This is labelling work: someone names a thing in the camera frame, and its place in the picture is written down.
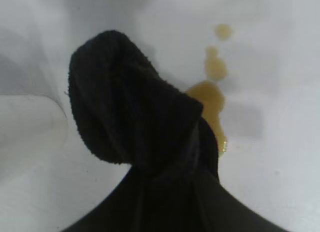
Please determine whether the large amber liquid puddle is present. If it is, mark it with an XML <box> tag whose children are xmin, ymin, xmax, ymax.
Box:
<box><xmin>186</xmin><ymin>80</ymin><xmax>230</xmax><ymax>158</ymax></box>

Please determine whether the white paper cup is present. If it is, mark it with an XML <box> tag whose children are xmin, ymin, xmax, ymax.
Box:
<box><xmin>0</xmin><ymin>50</ymin><xmax>69</xmax><ymax>155</ymax></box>

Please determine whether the small round amber drop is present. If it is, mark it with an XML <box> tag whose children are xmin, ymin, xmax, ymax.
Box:
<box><xmin>214</xmin><ymin>23</ymin><xmax>233</xmax><ymax>41</ymax></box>

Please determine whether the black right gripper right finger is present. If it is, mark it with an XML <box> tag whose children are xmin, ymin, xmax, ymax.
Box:
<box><xmin>174</xmin><ymin>183</ymin><xmax>320</xmax><ymax>232</ymax></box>

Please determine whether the elongated amber liquid drop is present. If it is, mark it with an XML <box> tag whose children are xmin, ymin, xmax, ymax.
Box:
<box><xmin>205</xmin><ymin>45</ymin><xmax>229</xmax><ymax>81</ymax></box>

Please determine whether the black cloth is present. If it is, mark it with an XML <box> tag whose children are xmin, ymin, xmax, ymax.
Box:
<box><xmin>66</xmin><ymin>29</ymin><xmax>221</xmax><ymax>186</ymax></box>

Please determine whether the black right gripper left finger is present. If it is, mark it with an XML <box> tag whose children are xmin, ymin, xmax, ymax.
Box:
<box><xmin>59</xmin><ymin>168</ymin><xmax>173</xmax><ymax>232</ymax></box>

